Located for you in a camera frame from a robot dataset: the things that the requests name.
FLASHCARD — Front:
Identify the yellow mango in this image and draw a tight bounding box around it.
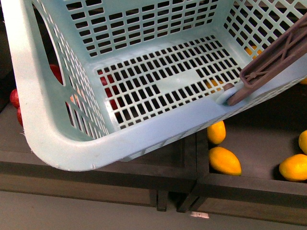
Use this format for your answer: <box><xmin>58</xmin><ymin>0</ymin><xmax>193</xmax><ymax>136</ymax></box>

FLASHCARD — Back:
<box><xmin>207</xmin><ymin>121</ymin><xmax>226</xmax><ymax>145</ymax></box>
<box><xmin>279</xmin><ymin>154</ymin><xmax>307</xmax><ymax>182</ymax></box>
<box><xmin>208</xmin><ymin>147</ymin><xmax>242</xmax><ymax>176</ymax></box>
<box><xmin>298</xmin><ymin>130</ymin><xmax>307</xmax><ymax>155</ymax></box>

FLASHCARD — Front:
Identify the yellow mango far right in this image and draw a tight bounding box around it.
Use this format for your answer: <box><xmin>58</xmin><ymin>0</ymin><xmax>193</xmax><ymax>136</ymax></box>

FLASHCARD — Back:
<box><xmin>298</xmin><ymin>130</ymin><xmax>307</xmax><ymax>155</ymax></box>

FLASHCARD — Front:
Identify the yellow mango front left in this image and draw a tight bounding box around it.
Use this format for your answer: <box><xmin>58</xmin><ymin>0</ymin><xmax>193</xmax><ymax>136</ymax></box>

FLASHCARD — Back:
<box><xmin>208</xmin><ymin>147</ymin><xmax>242</xmax><ymax>176</ymax></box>

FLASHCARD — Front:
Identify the dark wooden display stand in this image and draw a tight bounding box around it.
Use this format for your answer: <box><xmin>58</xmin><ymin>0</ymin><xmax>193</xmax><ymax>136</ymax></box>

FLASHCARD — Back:
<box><xmin>0</xmin><ymin>84</ymin><xmax>307</xmax><ymax>229</ymax></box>

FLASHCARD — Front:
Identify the light blue plastic basket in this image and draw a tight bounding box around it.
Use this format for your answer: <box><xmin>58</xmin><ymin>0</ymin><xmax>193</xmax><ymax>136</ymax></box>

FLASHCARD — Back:
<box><xmin>1</xmin><ymin>0</ymin><xmax>307</xmax><ymax>172</ymax></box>

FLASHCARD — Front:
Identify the yellow mango upper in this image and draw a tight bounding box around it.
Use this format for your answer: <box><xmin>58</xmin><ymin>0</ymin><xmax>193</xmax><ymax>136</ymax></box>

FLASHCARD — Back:
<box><xmin>207</xmin><ymin>121</ymin><xmax>226</xmax><ymax>145</ymax></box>

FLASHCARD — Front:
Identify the red apple lower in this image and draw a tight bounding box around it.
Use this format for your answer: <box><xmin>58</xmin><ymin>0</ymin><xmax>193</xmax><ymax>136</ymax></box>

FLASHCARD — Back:
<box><xmin>17</xmin><ymin>107</ymin><xmax>23</xmax><ymax>126</ymax></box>

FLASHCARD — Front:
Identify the red apple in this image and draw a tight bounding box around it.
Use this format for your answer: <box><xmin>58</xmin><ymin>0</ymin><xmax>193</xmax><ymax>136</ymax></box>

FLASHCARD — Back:
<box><xmin>10</xmin><ymin>89</ymin><xmax>20</xmax><ymax>109</ymax></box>
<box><xmin>17</xmin><ymin>107</ymin><xmax>23</xmax><ymax>126</ymax></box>

